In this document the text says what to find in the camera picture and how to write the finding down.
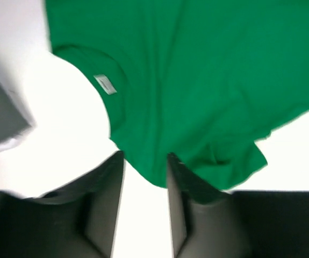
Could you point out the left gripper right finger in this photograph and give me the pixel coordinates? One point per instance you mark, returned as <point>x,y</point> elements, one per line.
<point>207,222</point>

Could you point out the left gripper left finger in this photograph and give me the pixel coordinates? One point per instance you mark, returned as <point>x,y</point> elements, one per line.
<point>75,220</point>

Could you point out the green t shirt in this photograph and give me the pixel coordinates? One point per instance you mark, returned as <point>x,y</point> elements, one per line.
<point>202,79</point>

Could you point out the white t shirt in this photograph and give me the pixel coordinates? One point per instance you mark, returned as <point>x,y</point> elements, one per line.
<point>9,87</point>

